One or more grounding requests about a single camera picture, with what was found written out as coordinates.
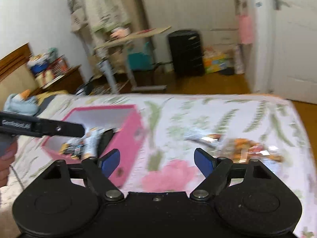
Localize black orange snack bar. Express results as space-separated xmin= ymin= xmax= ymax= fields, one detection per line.
xmin=59 ymin=138 xmax=85 ymax=160

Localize white snack bar wrapper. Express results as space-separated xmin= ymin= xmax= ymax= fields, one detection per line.
xmin=81 ymin=127 xmax=105 ymax=160

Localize white snack bar top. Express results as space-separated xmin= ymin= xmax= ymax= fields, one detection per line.
xmin=184 ymin=132 xmax=222 ymax=147

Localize clear bag mixed nuts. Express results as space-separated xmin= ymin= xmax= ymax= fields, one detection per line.
xmin=221 ymin=138 xmax=284 ymax=164

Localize black snack packet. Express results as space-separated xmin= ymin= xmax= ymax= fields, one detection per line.
xmin=97 ymin=128 xmax=115 ymax=158

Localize person's left hand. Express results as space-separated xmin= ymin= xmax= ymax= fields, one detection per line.
xmin=0 ymin=141 xmax=18 ymax=187

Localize light blue cloth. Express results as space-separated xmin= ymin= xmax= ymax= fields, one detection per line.
xmin=3 ymin=93 xmax=39 ymax=116

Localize floral bed sheet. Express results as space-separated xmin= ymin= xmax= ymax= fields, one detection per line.
xmin=0 ymin=93 xmax=312 ymax=238

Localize pink cardboard box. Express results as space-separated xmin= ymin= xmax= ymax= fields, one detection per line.
xmin=40 ymin=104 xmax=146 ymax=188

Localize wooden nightstand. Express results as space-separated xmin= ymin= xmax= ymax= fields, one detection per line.
xmin=31 ymin=65 xmax=84 ymax=96

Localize colourful cardboard box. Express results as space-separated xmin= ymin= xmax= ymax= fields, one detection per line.
xmin=202 ymin=46 xmax=234 ymax=74

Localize teal bag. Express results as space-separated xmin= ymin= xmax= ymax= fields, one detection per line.
xmin=127 ymin=42 xmax=154 ymax=71

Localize black suitcase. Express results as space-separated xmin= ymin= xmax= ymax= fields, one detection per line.
xmin=167 ymin=29 xmax=205 ymax=79

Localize folding side table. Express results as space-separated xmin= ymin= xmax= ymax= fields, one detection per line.
xmin=94 ymin=26 xmax=171 ymax=93

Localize hanging light clothes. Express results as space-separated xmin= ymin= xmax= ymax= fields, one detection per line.
xmin=67 ymin=0 xmax=131 ymax=35

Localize pink hanging bag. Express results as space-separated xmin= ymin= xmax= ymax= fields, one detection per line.
xmin=238 ymin=14 xmax=254 ymax=45

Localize white wardrobe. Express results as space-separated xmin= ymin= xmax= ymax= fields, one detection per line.
xmin=142 ymin=0 xmax=239 ymax=62

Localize white door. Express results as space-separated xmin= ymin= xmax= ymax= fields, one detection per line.
xmin=271 ymin=0 xmax=317 ymax=104

